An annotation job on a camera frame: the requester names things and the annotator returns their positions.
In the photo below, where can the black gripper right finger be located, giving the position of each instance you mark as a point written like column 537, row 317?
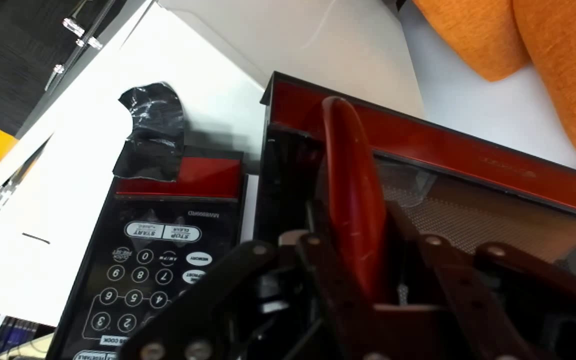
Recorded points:
column 535, row 306

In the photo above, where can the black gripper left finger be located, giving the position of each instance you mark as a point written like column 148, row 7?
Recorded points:
column 235, row 272

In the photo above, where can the red and black microwave body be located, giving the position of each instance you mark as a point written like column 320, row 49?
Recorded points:
column 141, row 266

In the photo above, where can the black tape patch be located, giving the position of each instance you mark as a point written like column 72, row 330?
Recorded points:
column 155, row 126

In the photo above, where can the orange fabric sofa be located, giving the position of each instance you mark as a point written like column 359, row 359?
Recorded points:
column 568, row 67

